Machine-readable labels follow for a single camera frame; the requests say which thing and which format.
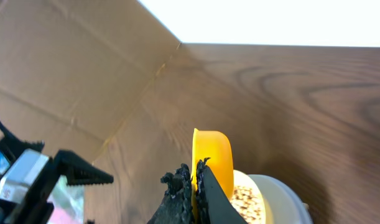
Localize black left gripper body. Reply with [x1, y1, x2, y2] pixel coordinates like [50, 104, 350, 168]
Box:
[0, 157, 61, 224]

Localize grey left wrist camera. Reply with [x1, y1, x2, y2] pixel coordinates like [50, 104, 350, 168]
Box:
[0, 149, 50, 203]

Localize yellow measuring scoop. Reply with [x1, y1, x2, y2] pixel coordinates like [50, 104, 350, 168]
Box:
[191, 128, 234, 220]

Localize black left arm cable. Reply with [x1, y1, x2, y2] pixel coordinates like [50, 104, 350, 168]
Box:
[0, 105, 15, 141]

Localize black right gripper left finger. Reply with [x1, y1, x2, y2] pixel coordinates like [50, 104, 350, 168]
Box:
[147, 164, 195, 224]

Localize soybeans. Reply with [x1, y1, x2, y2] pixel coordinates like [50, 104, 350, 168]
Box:
[230, 185, 262, 224]

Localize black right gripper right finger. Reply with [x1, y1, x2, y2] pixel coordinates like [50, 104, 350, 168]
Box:
[195, 157, 247, 224]

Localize brown cardboard panel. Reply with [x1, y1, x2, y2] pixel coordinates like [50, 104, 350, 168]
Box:
[0, 0, 179, 161]

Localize white digital kitchen scale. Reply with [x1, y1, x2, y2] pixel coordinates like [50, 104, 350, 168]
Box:
[249, 174, 313, 224]

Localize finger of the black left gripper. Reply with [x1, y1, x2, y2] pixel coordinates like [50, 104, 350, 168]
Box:
[54, 150, 114, 186]
[0, 136, 45, 164]

